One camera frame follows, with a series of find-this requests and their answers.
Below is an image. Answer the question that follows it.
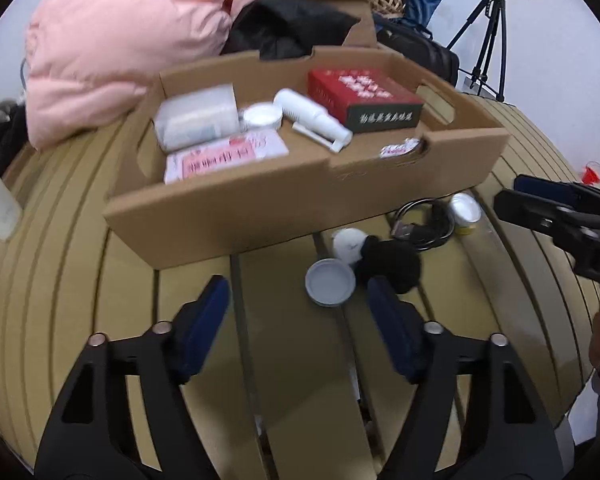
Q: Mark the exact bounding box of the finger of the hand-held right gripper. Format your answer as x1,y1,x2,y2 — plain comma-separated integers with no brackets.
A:
512,174,600,218
493,189,600,263

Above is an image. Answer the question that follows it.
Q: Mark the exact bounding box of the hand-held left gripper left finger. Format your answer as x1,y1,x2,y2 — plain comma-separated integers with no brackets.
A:
32,275,231,480

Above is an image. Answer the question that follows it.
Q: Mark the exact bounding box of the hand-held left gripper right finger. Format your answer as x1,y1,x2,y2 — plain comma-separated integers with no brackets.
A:
367,277,563,480

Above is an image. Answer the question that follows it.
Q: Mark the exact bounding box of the small yellow white jar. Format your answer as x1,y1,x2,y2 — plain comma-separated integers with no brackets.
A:
449,192,482,237

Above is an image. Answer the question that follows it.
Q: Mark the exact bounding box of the grey round lid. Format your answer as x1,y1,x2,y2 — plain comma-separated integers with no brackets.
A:
304,258,357,307

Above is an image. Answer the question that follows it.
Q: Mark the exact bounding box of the shallow cardboard tray box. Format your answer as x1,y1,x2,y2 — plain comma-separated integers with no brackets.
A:
103,45,510,272

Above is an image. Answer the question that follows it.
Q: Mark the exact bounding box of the pink packet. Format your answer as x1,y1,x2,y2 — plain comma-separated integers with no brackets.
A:
164,129,290,184

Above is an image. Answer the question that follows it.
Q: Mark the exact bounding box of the red printed carton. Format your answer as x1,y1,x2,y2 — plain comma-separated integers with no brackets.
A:
307,67,425,134

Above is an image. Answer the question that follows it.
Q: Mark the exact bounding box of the clear plastic bag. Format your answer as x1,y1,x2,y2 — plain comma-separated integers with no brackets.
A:
153,84,242,154

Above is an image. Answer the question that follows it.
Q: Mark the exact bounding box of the white spray bottle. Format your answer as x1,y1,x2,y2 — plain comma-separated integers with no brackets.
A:
272,88,354,154

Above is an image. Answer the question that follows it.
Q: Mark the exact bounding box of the small red white packet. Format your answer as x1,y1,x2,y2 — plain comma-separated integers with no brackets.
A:
379,137,422,159

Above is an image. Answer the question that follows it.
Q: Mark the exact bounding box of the black tripod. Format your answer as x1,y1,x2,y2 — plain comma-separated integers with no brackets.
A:
446,0,507,104

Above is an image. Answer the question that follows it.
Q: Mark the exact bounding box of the black backpack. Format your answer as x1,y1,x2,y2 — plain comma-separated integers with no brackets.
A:
374,16,461,87

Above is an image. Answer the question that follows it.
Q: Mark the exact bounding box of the small white round tub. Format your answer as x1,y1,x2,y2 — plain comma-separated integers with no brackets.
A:
242,102,284,132

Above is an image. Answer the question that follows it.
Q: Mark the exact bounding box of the black cloth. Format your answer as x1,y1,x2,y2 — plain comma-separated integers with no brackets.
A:
219,0,362,62

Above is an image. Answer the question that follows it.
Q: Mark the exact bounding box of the pink down jacket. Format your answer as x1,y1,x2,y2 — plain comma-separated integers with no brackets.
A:
24,0,267,152

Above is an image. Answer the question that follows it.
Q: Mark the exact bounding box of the coiled black cable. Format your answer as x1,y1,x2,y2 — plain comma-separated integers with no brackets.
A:
391,199,455,252

